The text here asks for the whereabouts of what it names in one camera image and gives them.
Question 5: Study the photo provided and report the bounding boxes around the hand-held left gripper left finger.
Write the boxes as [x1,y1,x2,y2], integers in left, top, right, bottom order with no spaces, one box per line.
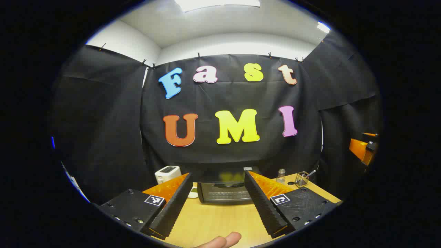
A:
[98,172,193,240]

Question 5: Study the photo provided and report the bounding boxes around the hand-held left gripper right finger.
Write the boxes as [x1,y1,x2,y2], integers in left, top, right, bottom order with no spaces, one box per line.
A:
[244,170,340,239]

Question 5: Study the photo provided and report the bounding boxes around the black electric oven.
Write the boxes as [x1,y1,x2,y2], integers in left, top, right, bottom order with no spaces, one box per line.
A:
[197,168,262,206]

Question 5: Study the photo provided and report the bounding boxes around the white toaster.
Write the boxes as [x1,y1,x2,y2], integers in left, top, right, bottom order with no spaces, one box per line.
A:
[154,166,182,185]

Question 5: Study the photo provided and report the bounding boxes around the black backdrop cloth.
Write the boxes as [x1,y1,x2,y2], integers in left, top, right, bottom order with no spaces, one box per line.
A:
[52,31,383,207]

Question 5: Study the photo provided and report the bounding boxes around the large ceiling light panel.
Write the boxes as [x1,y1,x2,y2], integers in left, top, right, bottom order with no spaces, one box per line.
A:
[174,0,261,12]

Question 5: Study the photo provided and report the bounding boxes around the metal wire holder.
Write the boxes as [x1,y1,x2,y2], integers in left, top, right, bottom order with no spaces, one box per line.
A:
[295,171,309,188]

